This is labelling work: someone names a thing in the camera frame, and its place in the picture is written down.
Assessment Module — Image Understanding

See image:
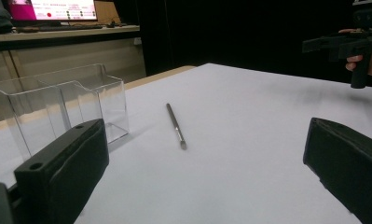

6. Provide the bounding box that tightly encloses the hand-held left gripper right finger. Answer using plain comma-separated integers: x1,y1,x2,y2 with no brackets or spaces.
303,117,372,224

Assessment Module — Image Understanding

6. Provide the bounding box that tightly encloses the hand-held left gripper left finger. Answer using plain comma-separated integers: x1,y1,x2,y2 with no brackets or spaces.
14,119,110,224

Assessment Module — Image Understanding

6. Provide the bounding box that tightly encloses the clear acrylic pen holder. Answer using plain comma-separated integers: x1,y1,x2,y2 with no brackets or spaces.
0,63,131,161

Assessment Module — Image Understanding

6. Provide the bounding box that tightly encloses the grey metal pen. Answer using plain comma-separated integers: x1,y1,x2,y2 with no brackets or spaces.
165,103,188,151

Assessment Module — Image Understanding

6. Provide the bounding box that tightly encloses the black curtain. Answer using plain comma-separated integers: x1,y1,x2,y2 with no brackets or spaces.
113,0,372,85

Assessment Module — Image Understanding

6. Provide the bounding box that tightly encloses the beige wooden desk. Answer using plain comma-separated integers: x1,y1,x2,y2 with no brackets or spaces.
0,25,147,125

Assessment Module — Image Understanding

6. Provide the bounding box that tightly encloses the white table cover sheet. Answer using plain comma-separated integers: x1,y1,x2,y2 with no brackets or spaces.
0,63,372,224

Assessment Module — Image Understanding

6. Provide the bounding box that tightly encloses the black keyboard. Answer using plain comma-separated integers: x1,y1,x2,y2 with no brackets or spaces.
15,23,103,34

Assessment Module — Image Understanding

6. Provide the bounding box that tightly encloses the computer monitor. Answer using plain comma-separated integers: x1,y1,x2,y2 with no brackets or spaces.
7,0,98,22

